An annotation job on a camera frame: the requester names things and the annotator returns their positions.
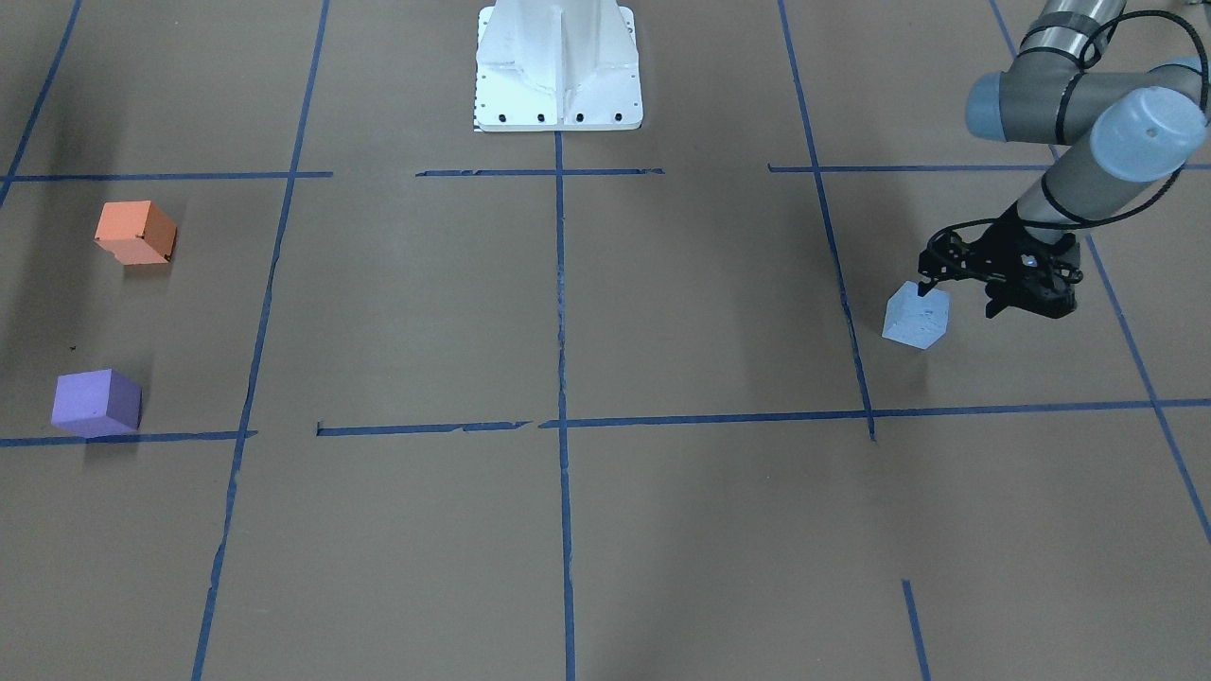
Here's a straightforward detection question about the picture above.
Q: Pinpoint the white camera mast base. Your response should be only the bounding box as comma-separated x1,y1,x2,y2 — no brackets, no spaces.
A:
474,1,644,132

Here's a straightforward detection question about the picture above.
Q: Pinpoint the light blue foam block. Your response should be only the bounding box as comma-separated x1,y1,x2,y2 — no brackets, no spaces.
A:
882,281,951,350

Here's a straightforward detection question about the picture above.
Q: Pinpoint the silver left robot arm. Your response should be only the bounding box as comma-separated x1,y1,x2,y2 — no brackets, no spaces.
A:
917,1,1209,319

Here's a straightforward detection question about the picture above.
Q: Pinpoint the purple foam block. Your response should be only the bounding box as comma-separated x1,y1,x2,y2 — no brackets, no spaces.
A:
48,368,142,439

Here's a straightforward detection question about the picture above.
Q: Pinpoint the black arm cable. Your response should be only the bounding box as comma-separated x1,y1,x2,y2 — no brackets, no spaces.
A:
932,11,1211,247

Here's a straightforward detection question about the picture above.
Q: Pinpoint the orange foam block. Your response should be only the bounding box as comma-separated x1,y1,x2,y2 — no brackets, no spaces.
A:
94,200,177,267

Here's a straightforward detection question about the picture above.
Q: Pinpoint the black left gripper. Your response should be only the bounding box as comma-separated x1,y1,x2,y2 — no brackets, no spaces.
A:
918,216,1084,319

